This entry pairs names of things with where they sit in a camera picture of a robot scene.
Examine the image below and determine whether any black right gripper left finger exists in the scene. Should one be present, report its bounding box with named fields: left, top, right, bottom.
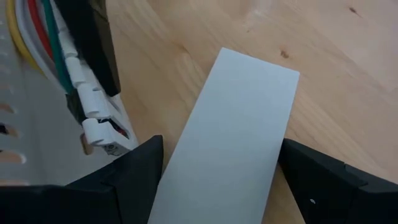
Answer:
left=0, top=135, right=164, bottom=224

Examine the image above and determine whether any white slotted cable duct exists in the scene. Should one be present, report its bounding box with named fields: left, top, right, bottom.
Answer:
left=0, top=0, right=140, bottom=187

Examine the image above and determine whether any yellow cable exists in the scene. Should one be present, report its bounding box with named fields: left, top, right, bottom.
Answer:
left=5, top=0, right=43, bottom=74

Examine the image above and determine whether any red cable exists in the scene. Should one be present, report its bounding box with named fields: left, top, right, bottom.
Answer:
left=27, top=0, right=130, bottom=139

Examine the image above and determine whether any green cable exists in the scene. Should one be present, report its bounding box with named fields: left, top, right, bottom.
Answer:
left=42, top=0, right=75, bottom=94

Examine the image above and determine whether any white duct cover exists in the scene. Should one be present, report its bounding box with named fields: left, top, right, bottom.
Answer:
left=147, top=47, right=301, bottom=224

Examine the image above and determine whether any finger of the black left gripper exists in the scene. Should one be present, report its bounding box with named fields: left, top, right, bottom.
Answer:
left=54, top=0, right=122, bottom=97

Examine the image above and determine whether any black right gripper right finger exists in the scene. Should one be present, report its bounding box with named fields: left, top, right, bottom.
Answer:
left=278, top=138, right=398, bottom=224

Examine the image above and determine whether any white cable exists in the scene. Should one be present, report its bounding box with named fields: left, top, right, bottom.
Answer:
left=14, top=0, right=63, bottom=88

